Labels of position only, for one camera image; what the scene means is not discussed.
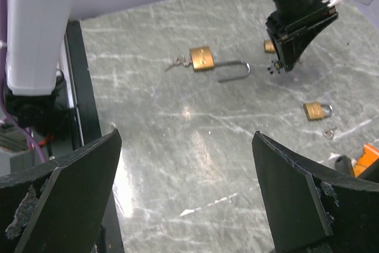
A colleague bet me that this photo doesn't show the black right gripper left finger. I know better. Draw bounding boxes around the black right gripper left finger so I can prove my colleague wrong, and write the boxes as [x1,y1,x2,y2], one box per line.
[1,129,122,252]

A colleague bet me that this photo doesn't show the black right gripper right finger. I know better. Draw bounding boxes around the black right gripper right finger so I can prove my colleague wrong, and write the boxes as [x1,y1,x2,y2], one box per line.
[252,132,378,252]

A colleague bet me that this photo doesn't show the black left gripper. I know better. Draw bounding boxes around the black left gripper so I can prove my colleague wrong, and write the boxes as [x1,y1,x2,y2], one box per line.
[266,0,338,72]

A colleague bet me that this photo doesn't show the small brass padlock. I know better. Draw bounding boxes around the small brass padlock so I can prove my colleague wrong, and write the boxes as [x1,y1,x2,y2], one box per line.
[264,40,276,53]

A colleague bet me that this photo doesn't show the medium brass padlock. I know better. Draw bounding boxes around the medium brass padlock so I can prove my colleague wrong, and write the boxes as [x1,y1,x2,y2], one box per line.
[303,102,334,121]

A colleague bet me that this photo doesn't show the large brass padlock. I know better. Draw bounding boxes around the large brass padlock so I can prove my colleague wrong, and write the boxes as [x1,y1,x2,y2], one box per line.
[189,46,251,83]

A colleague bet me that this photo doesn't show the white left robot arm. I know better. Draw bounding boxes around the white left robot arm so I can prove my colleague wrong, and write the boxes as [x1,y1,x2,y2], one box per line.
[1,0,336,136]

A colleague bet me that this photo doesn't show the orange nut bag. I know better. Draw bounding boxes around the orange nut bag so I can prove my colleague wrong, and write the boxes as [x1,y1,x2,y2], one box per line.
[353,143,379,177]

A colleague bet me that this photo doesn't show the small keys of large padlock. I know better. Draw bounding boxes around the small keys of large padlock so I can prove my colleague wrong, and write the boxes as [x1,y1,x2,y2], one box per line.
[164,56,192,72]

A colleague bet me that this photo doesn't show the tiny loose key ring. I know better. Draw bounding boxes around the tiny loose key ring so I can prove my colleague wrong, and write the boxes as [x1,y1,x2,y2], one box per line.
[322,126,338,140]

